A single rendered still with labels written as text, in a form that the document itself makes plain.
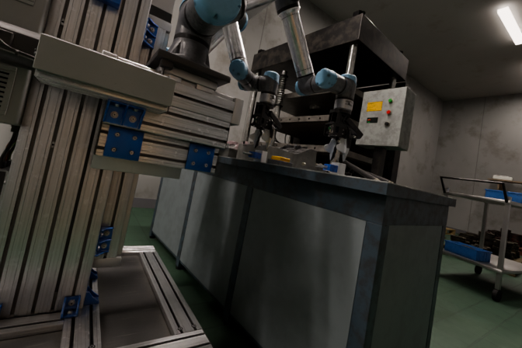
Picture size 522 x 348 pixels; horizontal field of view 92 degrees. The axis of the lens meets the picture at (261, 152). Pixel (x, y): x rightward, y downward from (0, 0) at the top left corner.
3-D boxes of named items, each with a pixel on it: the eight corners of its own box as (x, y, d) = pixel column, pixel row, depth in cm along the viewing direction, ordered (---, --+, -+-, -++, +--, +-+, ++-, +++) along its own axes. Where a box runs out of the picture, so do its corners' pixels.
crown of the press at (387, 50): (350, 88, 178) (363, 5, 182) (244, 102, 279) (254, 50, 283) (399, 119, 231) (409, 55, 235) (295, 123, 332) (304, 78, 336)
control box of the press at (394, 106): (369, 318, 153) (405, 85, 162) (328, 294, 176) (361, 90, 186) (385, 311, 167) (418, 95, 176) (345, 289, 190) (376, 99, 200)
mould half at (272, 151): (265, 163, 124) (269, 136, 125) (235, 158, 144) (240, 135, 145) (325, 175, 155) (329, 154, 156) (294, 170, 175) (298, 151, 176)
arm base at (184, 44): (168, 56, 73) (175, 23, 73) (157, 67, 85) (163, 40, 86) (216, 74, 81) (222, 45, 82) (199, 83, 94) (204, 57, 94)
